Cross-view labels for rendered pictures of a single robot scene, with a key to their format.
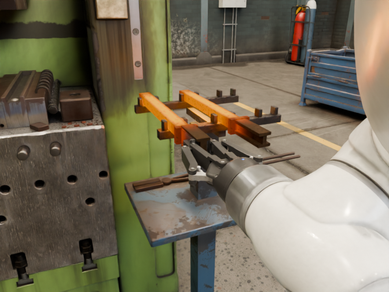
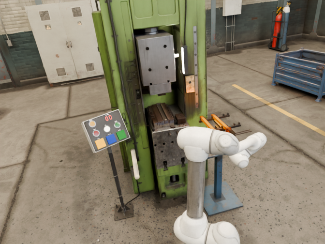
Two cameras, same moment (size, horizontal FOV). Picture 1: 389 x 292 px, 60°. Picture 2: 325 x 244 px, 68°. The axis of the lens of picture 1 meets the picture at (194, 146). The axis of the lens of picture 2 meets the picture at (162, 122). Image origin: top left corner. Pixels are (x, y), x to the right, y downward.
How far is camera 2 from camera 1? 147 cm
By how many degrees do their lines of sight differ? 12
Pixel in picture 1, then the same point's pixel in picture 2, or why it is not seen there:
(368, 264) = (242, 159)
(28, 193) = (169, 144)
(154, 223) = not seen: hidden behind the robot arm
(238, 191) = not seen: hidden behind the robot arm
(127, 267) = not seen: hidden behind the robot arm
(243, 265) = (233, 169)
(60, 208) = (176, 148)
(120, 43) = (192, 98)
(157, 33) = (202, 93)
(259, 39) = (250, 33)
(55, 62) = (165, 98)
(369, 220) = (243, 153)
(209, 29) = (216, 30)
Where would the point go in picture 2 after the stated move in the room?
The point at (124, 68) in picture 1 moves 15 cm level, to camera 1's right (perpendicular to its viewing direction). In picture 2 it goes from (192, 105) to (207, 104)
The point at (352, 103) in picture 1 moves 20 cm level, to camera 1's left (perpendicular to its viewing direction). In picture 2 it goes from (302, 85) to (291, 85)
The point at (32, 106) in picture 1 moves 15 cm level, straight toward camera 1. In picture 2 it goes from (170, 121) to (175, 128)
